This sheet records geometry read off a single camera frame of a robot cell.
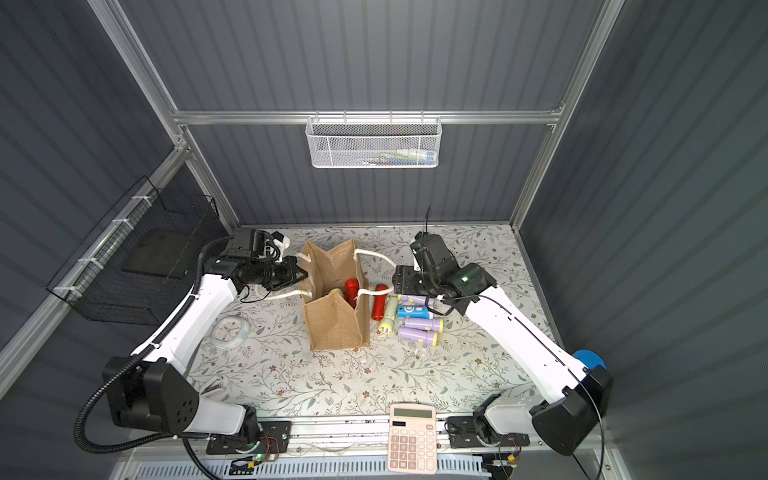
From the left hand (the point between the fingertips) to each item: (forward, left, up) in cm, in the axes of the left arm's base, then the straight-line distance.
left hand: (309, 275), depth 80 cm
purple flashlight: (+3, -29, -18) cm, 34 cm away
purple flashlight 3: (-9, -31, -18) cm, 37 cm away
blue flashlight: (-2, -30, -18) cm, 35 cm away
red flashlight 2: (+5, -9, -16) cm, 19 cm away
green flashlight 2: (-6, -21, -17) cm, 28 cm away
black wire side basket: (-2, +39, +9) cm, 40 cm away
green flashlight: (+4, -5, -14) cm, 15 cm away
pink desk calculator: (-36, -27, -20) cm, 49 cm away
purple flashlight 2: (-7, -36, -17) cm, 40 cm away
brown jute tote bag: (-8, -7, -3) cm, 11 cm away
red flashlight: (+2, -18, -18) cm, 26 cm away
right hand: (-5, -26, +5) cm, 27 cm away
